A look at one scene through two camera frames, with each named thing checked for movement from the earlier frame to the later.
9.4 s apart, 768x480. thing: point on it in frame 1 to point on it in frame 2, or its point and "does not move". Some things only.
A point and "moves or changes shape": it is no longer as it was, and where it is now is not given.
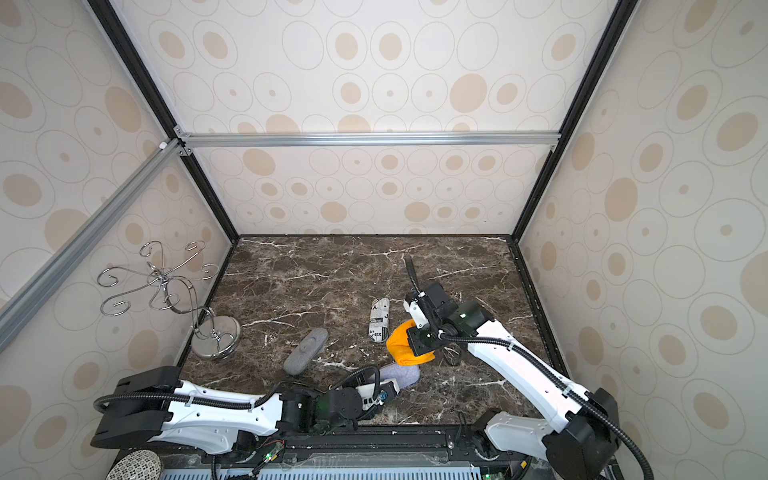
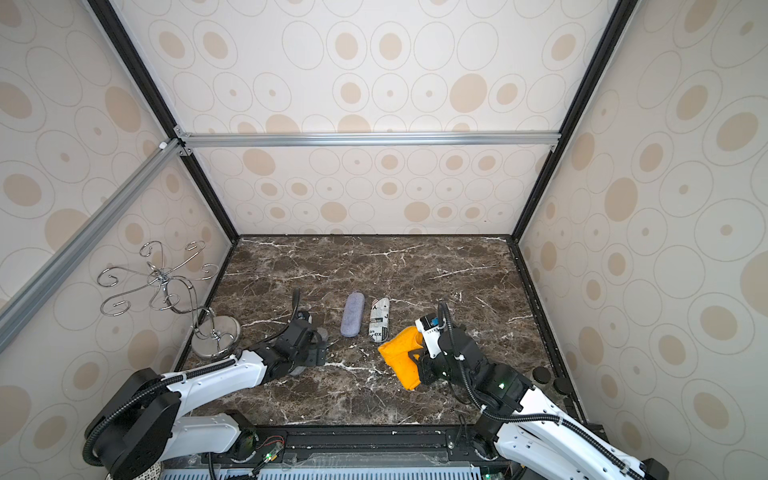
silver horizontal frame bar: x=183 y=141 does not move
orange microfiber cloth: x=400 y=347 moves or changes shape
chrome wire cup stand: x=172 y=288 does not move
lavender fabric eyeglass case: x=404 y=375 to x=352 y=315
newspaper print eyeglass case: x=378 y=329 does not move
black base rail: x=366 y=447 does not move
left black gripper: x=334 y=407 to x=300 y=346
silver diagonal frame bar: x=32 y=295 does not move
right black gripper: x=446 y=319 to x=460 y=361
